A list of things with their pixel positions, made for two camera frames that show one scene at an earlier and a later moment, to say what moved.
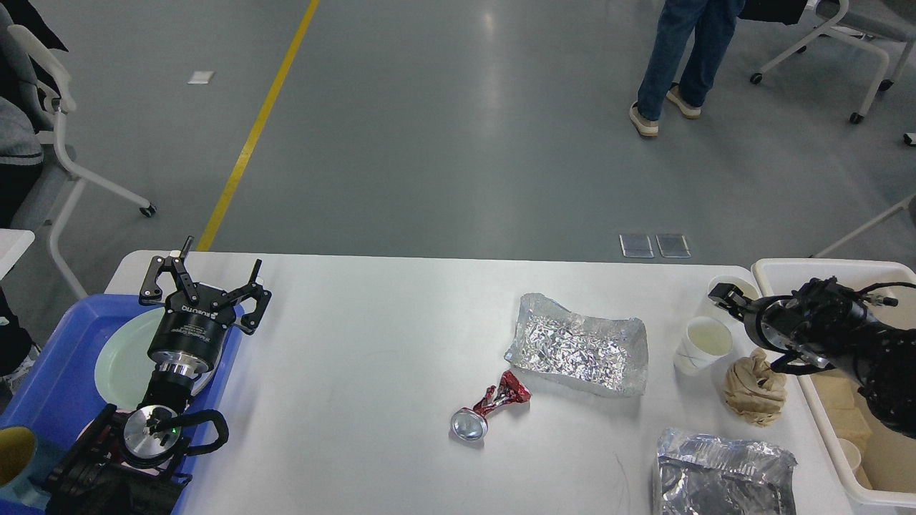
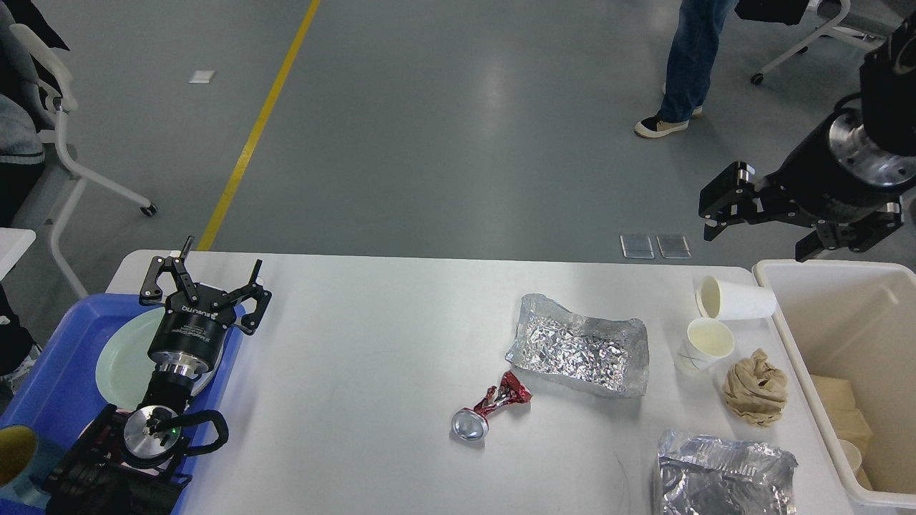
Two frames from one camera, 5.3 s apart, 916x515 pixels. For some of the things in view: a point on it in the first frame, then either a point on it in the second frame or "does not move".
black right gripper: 771,322 → 838,173
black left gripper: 187,337 does not move
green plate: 124,370 does not move
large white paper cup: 851,453 does not move
